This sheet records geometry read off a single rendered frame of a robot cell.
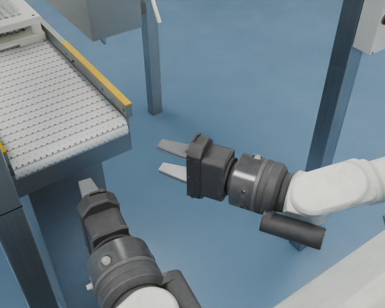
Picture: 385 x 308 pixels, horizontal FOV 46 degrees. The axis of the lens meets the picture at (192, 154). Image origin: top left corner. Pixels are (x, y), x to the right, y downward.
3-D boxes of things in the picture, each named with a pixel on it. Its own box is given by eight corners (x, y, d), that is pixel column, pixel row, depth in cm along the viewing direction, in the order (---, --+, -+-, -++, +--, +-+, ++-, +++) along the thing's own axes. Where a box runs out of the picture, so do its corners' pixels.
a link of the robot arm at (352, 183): (283, 178, 67) (374, 150, 65) (285, 190, 75) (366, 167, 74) (297, 220, 65) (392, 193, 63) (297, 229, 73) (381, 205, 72)
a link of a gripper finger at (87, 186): (95, 179, 71) (108, 206, 67) (74, 186, 70) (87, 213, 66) (93, 172, 70) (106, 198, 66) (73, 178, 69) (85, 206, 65)
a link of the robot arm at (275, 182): (267, 151, 70) (343, 172, 67) (271, 170, 80) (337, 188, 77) (244, 222, 68) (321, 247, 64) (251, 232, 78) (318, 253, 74)
